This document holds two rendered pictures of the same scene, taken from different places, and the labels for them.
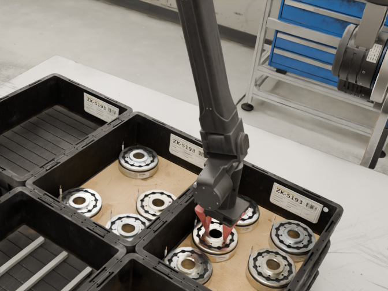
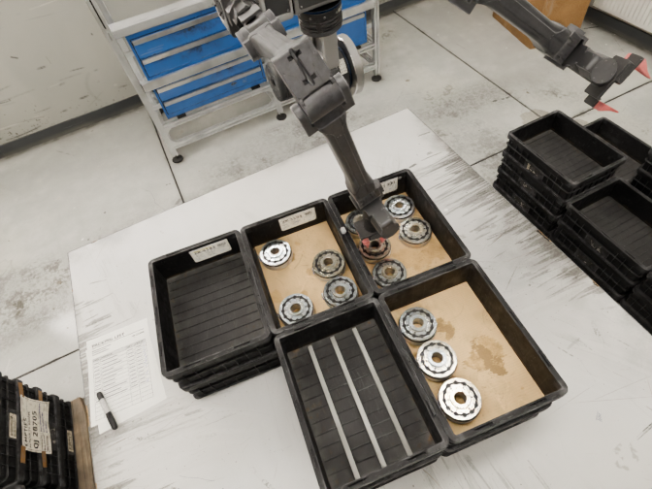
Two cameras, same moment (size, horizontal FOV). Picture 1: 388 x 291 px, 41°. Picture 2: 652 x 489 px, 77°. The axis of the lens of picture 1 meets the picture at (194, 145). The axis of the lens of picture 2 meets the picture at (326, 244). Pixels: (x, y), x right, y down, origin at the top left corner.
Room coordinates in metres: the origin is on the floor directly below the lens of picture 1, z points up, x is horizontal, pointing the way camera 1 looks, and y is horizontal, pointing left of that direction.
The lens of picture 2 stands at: (0.34, 0.51, 1.93)
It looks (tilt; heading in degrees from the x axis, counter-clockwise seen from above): 54 degrees down; 321
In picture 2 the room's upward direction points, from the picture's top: 12 degrees counter-clockwise
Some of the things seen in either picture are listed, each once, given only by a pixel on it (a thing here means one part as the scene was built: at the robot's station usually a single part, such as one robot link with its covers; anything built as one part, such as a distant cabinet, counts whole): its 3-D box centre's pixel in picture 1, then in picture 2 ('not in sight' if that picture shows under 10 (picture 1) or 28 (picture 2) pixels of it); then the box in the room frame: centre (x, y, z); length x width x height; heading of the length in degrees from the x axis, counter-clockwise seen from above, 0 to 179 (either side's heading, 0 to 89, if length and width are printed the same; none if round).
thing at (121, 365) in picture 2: not in sight; (121, 371); (1.24, 0.72, 0.70); 0.33 x 0.23 x 0.01; 158
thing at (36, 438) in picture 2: not in sight; (35, 423); (1.54, 1.10, 0.41); 0.31 x 0.02 x 0.16; 157
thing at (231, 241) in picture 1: (215, 235); (374, 245); (0.82, -0.07, 0.86); 0.10 x 0.10 x 0.01
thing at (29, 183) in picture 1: (133, 171); (302, 261); (0.93, 0.13, 0.92); 0.40 x 0.30 x 0.02; 152
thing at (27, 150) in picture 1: (42, 138); (211, 305); (1.07, 0.39, 0.87); 0.40 x 0.30 x 0.11; 152
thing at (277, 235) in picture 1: (293, 236); (399, 206); (0.85, -0.25, 0.86); 0.10 x 0.10 x 0.01
